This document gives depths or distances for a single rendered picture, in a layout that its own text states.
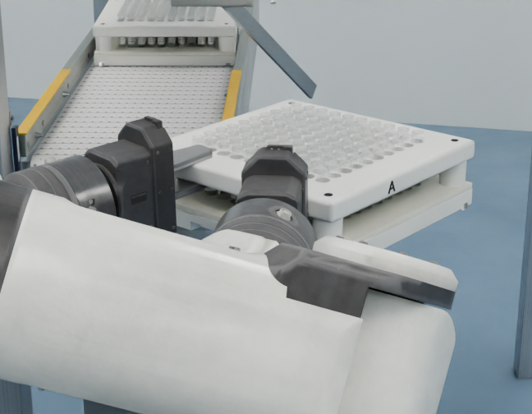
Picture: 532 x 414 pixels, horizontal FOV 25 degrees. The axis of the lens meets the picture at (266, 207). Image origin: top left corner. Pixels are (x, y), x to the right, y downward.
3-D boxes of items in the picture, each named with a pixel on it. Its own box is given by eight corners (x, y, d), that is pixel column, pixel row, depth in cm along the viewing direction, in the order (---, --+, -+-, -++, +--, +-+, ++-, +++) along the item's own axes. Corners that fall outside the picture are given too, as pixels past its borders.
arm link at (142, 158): (121, 105, 115) (13, 133, 107) (184, 127, 108) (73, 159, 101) (129, 226, 119) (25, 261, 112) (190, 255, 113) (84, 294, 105)
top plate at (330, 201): (289, 114, 137) (289, 97, 137) (474, 158, 123) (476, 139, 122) (135, 166, 120) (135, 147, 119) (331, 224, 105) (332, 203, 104)
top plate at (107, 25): (236, 37, 205) (236, 25, 204) (93, 37, 205) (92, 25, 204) (238, 8, 228) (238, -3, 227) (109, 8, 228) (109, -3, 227)
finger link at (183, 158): (217, 158, 116) (166, 174, 112) (196, 150, 118) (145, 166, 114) (216, 142, 115) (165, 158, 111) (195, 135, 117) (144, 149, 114)
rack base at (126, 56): (236, 66, 207) (236, 52, 206) (94, 66, 207) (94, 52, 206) (238, 34, 230) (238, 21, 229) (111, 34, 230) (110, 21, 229)
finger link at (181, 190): (196, 169, 119) (147, 186, 115) (217, 177, 117) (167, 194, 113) (197, 185, 119) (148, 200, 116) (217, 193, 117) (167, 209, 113)
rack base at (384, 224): (288, 156, 139) (289, 136, 138) (471, 204, 125) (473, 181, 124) (137, 213, 122) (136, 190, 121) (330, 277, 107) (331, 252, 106)
